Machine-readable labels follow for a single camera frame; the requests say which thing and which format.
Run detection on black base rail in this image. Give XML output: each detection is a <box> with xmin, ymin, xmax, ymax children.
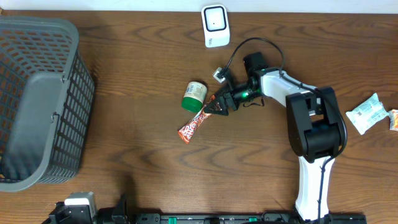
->
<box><xmin>130</xmin><ymin>212</ymin><xmax>367</xmax><ymax>224</ymax></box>

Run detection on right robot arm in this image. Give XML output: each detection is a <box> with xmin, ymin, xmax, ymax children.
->
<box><xmin>204</xmin><ymin>52</ymin><xmax>347</xmax><ymax>223</ymax></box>

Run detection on orange tissue pack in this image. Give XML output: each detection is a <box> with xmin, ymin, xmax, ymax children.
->
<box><xmin>389</xmin><ymin>110</ymin><xmax>398</xmax><ymax>131</ymax></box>

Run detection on green lid white jar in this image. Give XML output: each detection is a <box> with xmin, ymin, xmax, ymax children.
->
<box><xmin>182</xmin><ymin>82</ymin><xmax>207</xmax><ymax>113</ymax></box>

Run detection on orange chocolate bar wrapper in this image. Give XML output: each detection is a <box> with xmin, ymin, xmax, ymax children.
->
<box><xmin>177</xmin><ymin>95</ymin><xmax>216</xmax><ymax>144</ymax></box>

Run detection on white barcode scanner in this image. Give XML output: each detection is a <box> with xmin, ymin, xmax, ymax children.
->
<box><xmin>201</xmin><ymin>4</ymin><xmax>231</xmax><ymax>48</ymax></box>

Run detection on teal wet wipes pack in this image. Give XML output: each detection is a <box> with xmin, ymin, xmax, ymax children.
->
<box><xmin>346</xmin><ymin>93</ymin><xmax>388</xmax><ymax>135</ymax></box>

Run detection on grey plastic shopping basket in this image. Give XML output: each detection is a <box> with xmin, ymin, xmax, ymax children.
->
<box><xmin>1</xmin><ymin>16</ymin><xmax>95</xmax><ymax>192</ymax></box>

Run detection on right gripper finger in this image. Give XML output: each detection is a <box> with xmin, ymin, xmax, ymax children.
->
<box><xmin>213</xmin><ymin>85</ymin><xmax>233</xmax><ymax>98</ymax></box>
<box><xmin>203</xmin><ymin>96</ymin><xmax>229</xmax><ymax>116</ymax></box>

